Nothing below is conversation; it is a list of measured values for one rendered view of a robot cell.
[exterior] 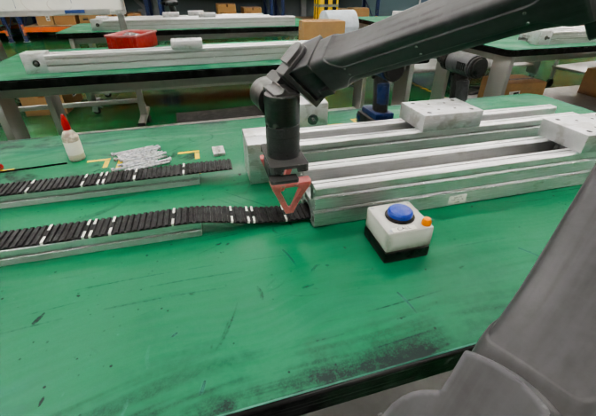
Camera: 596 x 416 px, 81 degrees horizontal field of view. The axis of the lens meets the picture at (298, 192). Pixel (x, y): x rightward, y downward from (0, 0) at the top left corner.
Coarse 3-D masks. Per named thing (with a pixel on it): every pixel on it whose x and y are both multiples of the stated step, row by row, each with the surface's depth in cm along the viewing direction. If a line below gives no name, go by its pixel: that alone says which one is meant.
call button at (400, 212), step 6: (396, 204) 57; (402, 204) 58; (390, 210) 56; (396, 210) 56; (402, 210) 56; (408, 210) 56; (390, 216) 56; (396, 216) 55; (402, 216) 55; (408, 216) 55
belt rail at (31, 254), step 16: (192, 224) 61; (80, 240) 57; (96, 240) 57; (112, 240) 58; (128, 240) 59; (144, 240) 60; (160, 240) 60; (0, 256) 54; (16, 256) 56; (32, 256) 56; (48, 256) 57
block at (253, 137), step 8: (256, 128) 81; (264, 128) 81; (248, 136) 77; (256, 136) 77; (264, 136) 77; (248, 144) 73; (256, 144) 73; (248, 152) 74; (256, 152) 74; (248, 160) 75; (256, 160) 75; (248, 168) 77; (256, 168) 76; (248, 176) 80; (256, 176) 77; (264, 176) 78
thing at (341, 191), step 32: (352, 160) 69; (384, 160) 69; (416, 160) 71; (448, 160) 74; (480, 160) 69; (512, 160) 69; (544, 160) 70; (576, 160) 75; (320, 192) 60; (352, 192) 63; (384, 192) 64; (416, 192) 66; (448, 192) 69; (480, 192) 71; (512, 192) 73; (320, 224) 64
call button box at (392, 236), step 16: (368, 208) 59; (384, 208) 59; (368, 224) 60; (384, 224) 55; (400, 224) 55; (416, 224) 55; (384, 240) 54; (400, 240) 54; (416, 240) 55; (384, 256) 55; (400, 256) 56; (416, 256) 57
